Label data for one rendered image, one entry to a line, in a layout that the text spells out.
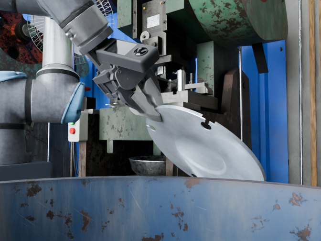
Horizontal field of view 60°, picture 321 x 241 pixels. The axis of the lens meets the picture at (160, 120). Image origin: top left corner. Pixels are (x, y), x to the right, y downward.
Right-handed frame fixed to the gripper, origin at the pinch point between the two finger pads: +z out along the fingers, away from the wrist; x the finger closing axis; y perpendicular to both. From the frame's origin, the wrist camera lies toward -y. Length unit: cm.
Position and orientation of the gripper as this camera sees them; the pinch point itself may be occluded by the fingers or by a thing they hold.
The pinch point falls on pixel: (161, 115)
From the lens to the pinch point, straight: 57.9
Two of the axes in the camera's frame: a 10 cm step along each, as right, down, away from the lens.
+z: 5.6, 7.3, 3.9
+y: -6.1, 0.4, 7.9
